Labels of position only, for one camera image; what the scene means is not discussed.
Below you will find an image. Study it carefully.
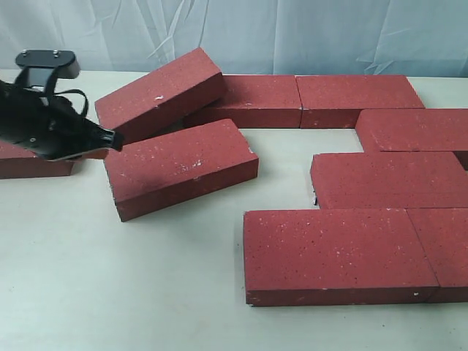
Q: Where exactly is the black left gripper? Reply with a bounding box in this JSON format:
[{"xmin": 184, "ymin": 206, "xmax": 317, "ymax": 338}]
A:
[{"xmin": 1, "ymin": 81, "xmax": 124, "ymax": 162}]

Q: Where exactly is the red brick with chipped corner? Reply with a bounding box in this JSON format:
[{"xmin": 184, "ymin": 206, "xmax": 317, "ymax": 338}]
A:
[{"xmin": 105, "ymin": 119, "xmax": 259, "ymax": 222}]

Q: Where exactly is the tilted red brick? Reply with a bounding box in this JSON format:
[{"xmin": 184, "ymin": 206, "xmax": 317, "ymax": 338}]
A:
[{"xmin": 95, "ymin": 48, "xmax": 227, "ymax": 145}]

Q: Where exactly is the red brick back row left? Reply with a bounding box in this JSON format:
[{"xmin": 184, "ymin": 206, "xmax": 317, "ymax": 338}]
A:
[{"xmin": 183, "ymin": 75, "xmax": 302, "ymax": 129}]

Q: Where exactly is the red brick back row right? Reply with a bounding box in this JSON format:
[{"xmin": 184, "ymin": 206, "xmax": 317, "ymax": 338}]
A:
[{"xmin": 296, "ymin": 75, "xmax": 424, "ymax": 129}]

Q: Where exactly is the red brick third row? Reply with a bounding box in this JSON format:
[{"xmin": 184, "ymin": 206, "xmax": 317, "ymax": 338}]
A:
[{"xmin": 310, "ymin": 151, "xmax": 467, "ymax": 209}]

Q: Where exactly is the red brick second row right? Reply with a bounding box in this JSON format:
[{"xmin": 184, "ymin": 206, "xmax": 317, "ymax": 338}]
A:
[{"xmin": 355, "ymin": 108, "xmax": 467, "ymax": 168}]

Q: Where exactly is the white backdrop curtain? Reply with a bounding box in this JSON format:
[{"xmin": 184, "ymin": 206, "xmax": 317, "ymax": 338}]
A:
[{"xmin": 1, "ymin": 1, "xmax": 467, "ymax": 77}]

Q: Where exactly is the black cable loop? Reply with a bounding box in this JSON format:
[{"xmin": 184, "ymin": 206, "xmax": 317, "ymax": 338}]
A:
[{"xmin": 54, "ymin": 88, "xmax": 89, "ymax": 120}]

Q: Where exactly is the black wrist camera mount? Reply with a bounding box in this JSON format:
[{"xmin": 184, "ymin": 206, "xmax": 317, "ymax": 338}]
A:
[{"xmin": 15, "ymin": 49, "xmax": 80, "ymax": 99}]

